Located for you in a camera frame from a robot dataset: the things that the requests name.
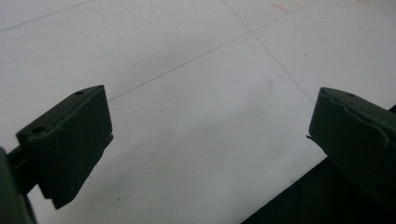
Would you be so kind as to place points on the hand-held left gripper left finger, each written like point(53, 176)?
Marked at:
point(70, 146)

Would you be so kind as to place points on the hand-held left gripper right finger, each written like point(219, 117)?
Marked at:
point(355, 140)

